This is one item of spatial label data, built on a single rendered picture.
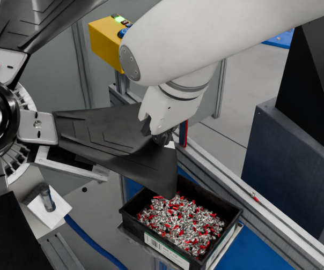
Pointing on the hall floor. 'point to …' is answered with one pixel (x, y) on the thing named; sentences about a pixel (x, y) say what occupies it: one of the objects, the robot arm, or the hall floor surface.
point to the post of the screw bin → (156, 264)
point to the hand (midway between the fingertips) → (162, 135)
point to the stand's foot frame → (60, 254)
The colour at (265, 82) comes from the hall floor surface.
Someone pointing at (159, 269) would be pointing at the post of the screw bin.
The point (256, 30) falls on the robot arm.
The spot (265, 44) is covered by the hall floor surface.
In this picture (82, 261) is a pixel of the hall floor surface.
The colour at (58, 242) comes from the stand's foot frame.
